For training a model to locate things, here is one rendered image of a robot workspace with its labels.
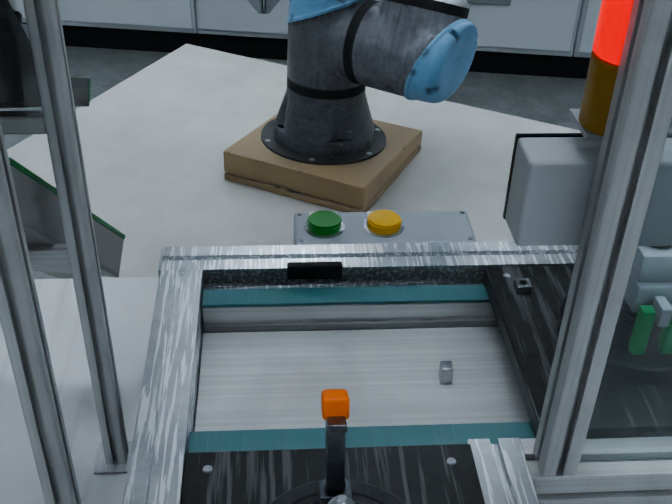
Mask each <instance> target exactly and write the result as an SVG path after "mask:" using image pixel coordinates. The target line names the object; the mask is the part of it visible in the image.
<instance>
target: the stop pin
mask: <svg viewBox="0 0 672 504"><path fill-rule="evenodd" d="M453 372H454V368H453V364H452V361H440V367H439V375H438V377H439V381H440V384H441V385H448V384H452V380H453Z"/></svg>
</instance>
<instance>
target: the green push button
mask: <svg viewBox="0 0 672 504"><path fill-rule="evenodd" d="M341 226H342V219H341V217H340V216H339V215H338V214H336V213H334V212H332V211H326V210H322V211H317V212H314V213H312V214H311V215H310V216H309V217H308V219H307V227H308V229H309V230H310V231H311V232H312V233H314V234H317V235H332V234H335V233H337V232H339V231H340V229H341Z"/></svg>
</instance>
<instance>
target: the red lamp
mask: <svg viewBox="0 0 672 504"><path fill-rule="evenodd" d="M633 1H634V0H602V3H601V8H600V13H599V17H598V22H597V27H596V32H595V37H594V42H593V51H594V53H595V54H596V55H597V56H598V57H599V58H601V59H603V60H605V61H607V62H609V63H612V64H615V65H619V64H620V60H621V55H622V51H623V46H624V42H625V37H626V33H627V28H628V24H629V19H630V15H631V10H632V6H633Z"/></svg>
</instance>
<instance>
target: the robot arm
mask: <svg viewBox="0 0 672 504"><path fill-rule="evenodd" d="M248 1H249V3H250V4H251V5H252V6H253V8H254V9H255V10H256V11H257V12H258V13H259V14H269V13H270V12H271V11H272V10H273V9H274V7H275V6H276V5H277V4H278V2H279V1H280V0H264V5H263V0H248ZM469 10H470V6H469V4H468V2H467V0H383V1H382V2H381V1H376V0H289V15H288V18H287V23H288V50H287V88H286V92H285V94H284V97H283V100H282V103H281V106H280V108H279V111H278V114H277V117H276V119H275V123H274V138H275V140H276V141H277V142H278V143H279V144H280V145H281V146H283V147H284V148H286V149H288V150H290V151H293V152H296V153H299V154H303V155H308V156H315V157H342V156H348V155H353V154H356V153H359V152H362V151H364V150H366V149H367V148H369V147H370V146H371V145H372V143H373V139H374V124H373V120H372V116H371V113H370V109H369V105H368V101H367V97H366V93H365V89H366V86H367V87H370V88H374V89H377V90H381V91H385V92H388V93H392V94H395V95H399V96H403V97H405V98H406V99H408V100H412V101H413V100H418V101H423V102H427V103H440V102H442V101H445V100H446V99H448V98H449V97H450V96H451V95H452V94H454V92H455V91H456V90H457V89H458V88H459V86H460V85H461V83H462V82H463V80H464V79H465V77H466V75H467V73H468V71H469V69H470V66H471V64H472V61H473V58H474V55H475V52H476V47H477V41H476V40H477V38H478V33H477V28H476V26H475V25H474V24H473V23H472V22H471V21H470V20H468V19H467V18H468V14H469Z"/></svg>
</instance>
